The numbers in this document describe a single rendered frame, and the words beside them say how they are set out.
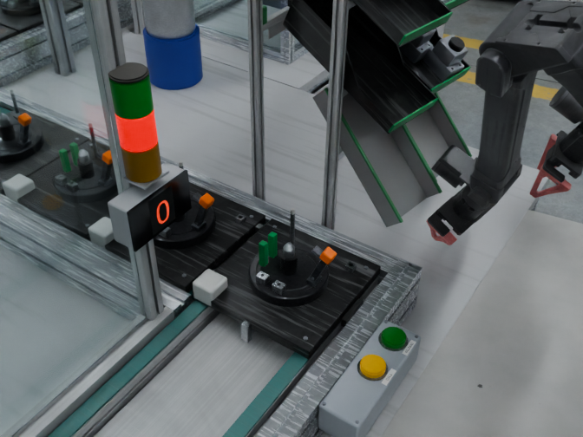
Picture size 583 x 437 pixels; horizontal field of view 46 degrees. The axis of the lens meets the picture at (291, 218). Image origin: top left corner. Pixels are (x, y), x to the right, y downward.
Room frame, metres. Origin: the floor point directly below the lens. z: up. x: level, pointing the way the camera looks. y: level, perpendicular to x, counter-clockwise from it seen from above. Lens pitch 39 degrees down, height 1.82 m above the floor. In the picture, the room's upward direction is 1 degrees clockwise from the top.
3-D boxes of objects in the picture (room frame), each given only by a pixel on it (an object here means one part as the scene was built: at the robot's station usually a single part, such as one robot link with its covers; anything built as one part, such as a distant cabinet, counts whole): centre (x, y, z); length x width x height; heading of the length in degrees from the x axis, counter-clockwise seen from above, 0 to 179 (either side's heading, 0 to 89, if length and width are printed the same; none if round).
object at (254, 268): (0.87, 0.00, 0.98); 0.14 x 0.14 x 0.02
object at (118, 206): (0.77, 0.21, 1.29); 0.12 x 0.05 x 0.25; 147
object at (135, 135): (0.77, 0.21, 1.33); 0.05 x 0.05 x 0.05
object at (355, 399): (0.68, -0.13, 0.93); 0.21 x 0.07 x 0.06; 147
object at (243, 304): (0.87, 0.00, 0.96); 0.24 x 0.24 x 0.02; 57
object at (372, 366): (0.68, -0.13, 0.96); 0.04 x 0.04 x 0.02
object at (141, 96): (0.77, 0.21, 1.38); 0.05 x 0.05 x 0.05
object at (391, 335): (0.74, -0.17, 0.96); 0.04 x 0.04 x 0.02
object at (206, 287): (0.84, 0.14, 0.97); 0.05 x 0.05 x 0.04; 57
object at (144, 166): (0.77, 0.21, 1.28); 0.05 x 0.05 x 0.05
